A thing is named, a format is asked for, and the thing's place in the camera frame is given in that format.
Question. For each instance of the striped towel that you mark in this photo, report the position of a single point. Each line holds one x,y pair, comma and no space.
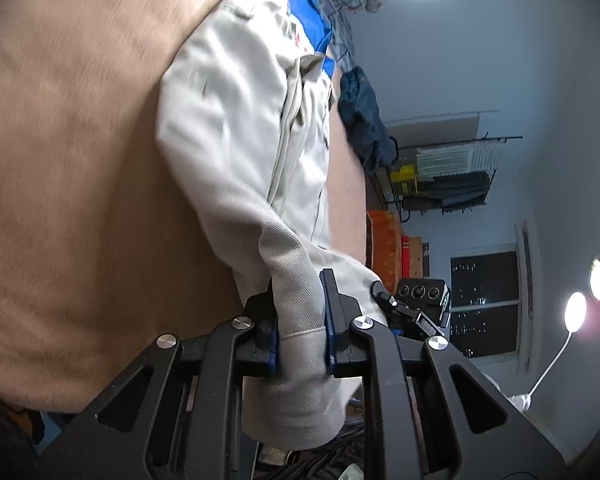
455,160

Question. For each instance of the white board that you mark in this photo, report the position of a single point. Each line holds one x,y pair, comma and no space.
440,122

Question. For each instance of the red box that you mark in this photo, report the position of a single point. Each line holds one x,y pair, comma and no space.
406,255

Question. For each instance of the black clothes rack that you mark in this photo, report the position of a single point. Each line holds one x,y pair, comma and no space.
480,140

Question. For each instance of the white and blue jacket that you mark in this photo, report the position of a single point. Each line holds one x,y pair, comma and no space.
230,160

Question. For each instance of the tan blanket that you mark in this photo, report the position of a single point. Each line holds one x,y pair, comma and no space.
80,160

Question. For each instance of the white gooseneck lamp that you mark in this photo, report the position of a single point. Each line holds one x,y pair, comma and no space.
575,312

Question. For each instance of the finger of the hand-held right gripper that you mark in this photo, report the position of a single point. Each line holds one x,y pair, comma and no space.
382,295
412,320

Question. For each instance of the dark hanging clothes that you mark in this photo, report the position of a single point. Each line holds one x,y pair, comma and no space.
450,190

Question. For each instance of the dark window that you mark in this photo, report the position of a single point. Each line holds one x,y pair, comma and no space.
485,280

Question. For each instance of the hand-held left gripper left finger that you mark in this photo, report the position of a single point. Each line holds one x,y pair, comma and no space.
274,345

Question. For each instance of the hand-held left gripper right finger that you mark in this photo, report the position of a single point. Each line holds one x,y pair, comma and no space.
331,340

